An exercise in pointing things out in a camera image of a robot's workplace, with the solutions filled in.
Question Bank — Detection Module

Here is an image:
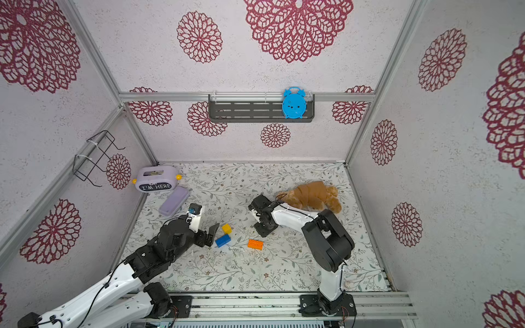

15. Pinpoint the yellow square lego brick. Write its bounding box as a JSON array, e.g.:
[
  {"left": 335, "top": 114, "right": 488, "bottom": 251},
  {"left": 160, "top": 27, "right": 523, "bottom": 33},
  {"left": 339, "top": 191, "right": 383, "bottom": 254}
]
[{"left": 221, "top": 224, "right": 232, "bottom": 235}]

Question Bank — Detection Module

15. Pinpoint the orange lego brick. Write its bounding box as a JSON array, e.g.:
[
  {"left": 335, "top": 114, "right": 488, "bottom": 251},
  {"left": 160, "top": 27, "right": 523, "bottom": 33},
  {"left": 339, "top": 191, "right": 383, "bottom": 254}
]
[{"left": 247, "top": 239, "right": 265, "bottom": 250}]

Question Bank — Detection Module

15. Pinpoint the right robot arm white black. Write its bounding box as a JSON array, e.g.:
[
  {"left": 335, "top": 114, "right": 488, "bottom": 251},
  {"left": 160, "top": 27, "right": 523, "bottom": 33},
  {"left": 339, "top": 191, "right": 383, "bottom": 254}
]
[{"left": 248, "top": 195, "right": 357, "bottom": 318}]

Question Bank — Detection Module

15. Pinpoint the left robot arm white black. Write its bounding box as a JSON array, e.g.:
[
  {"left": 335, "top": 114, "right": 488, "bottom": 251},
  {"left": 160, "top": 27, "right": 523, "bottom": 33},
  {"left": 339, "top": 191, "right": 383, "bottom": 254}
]
[{"left": 17, "top": 219, "right": 220, "bottom": 327}]

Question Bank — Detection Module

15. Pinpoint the long blue lego brick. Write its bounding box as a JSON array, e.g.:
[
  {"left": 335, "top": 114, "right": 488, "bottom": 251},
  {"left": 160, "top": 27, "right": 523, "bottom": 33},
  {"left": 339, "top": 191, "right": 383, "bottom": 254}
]
[{"left": 215, "top": 234, "right": 231, "bottom": 247}]

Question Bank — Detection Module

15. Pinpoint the purple pencil case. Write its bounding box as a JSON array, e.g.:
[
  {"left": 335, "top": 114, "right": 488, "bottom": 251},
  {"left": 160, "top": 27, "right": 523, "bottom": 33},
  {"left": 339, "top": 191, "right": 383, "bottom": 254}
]
[{"left": 159, "top": 186, "right": 190, "bottom": 217}]

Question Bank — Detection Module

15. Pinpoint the brown plush teddy bear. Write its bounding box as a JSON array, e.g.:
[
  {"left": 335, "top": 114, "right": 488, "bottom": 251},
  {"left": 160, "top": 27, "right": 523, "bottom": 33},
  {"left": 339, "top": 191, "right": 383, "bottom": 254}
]
[{"left": 276, "top": 181, "right": 342, "bottom": 214}]

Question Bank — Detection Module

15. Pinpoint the purple toy radio clock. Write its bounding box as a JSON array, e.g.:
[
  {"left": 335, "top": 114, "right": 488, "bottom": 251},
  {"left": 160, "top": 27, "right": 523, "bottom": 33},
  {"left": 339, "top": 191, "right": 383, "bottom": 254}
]
[{"left": 132, "top": 165, "right": 183, "bottom": 193}]

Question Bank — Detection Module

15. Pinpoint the blue alarm clock toy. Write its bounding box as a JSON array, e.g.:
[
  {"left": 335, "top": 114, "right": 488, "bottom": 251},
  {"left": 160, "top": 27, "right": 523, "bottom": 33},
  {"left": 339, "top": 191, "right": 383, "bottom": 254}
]
[{"left": 282, "top": 87, "right": 307, "bottom": 120}]

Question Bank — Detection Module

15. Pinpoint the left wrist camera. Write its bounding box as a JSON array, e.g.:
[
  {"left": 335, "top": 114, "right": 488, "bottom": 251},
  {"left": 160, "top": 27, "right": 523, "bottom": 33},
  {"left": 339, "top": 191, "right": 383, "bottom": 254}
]
[{"left": 186, "top": 203, "right": 202, "bottom": 233}]

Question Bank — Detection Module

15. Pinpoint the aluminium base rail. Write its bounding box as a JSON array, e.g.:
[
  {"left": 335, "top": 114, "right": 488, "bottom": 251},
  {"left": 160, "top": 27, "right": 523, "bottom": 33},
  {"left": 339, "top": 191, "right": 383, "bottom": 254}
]
[{"left": 170, "top": 292, "right": 418, "bottom": 324}]

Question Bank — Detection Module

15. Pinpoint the grey wall shelf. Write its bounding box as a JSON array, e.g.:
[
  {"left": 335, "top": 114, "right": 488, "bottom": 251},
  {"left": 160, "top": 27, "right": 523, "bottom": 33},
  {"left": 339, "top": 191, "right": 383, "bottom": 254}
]
[{"left": 208, "top": 94, "right": 315, "bottom": 124}]

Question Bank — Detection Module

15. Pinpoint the black wire wall rack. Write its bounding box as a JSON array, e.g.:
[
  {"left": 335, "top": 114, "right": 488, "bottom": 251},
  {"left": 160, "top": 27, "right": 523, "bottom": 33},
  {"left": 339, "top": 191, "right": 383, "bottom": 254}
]
[{"left": 72, "top": 130, "right": 126, "bottom": 188}]

